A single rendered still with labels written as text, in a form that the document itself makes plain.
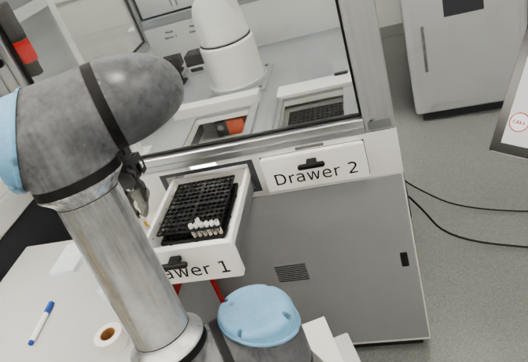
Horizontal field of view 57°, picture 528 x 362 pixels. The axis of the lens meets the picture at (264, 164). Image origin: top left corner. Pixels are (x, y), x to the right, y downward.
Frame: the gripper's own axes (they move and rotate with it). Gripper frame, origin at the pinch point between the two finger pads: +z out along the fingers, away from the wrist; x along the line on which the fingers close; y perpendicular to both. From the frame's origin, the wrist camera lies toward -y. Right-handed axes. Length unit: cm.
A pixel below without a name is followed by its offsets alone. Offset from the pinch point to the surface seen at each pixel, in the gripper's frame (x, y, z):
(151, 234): 2.1, 3.4, 9.1
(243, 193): -22.4, 14.3, 9.5
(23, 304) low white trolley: 47, -2, 22
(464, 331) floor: -77, 29, 98
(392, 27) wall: -95, 339, 92
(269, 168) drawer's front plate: -29.5, 22.2, 8.2
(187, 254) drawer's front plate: -11.9, -9.1, 7.1
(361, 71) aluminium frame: -59, 23, -14
